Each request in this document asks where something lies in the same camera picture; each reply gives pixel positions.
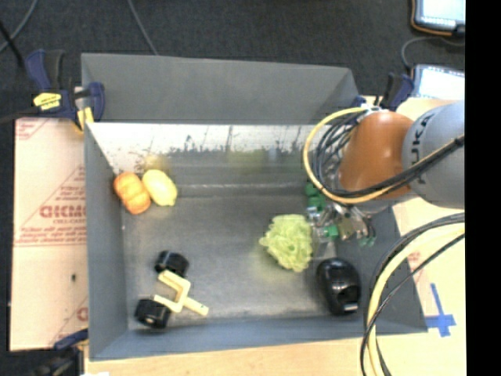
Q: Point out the cream bracket with black wheels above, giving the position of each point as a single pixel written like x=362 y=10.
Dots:
x=172 y=286

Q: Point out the light green ruffled toy lettuce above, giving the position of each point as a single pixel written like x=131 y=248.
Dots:
x=289 y=241

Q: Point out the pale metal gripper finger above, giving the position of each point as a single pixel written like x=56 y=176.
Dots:
x=316 y=217
x=323 y=243

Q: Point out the grey metal bin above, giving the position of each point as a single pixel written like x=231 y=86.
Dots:
x=219 y=241

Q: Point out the orange toy pumpkin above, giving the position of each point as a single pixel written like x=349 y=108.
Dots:
x=132 y=192

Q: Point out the black rounded plastic object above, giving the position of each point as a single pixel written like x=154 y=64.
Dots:
x=338 y=284

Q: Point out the yellow toy pepper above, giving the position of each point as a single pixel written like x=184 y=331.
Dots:
x=159 y=187

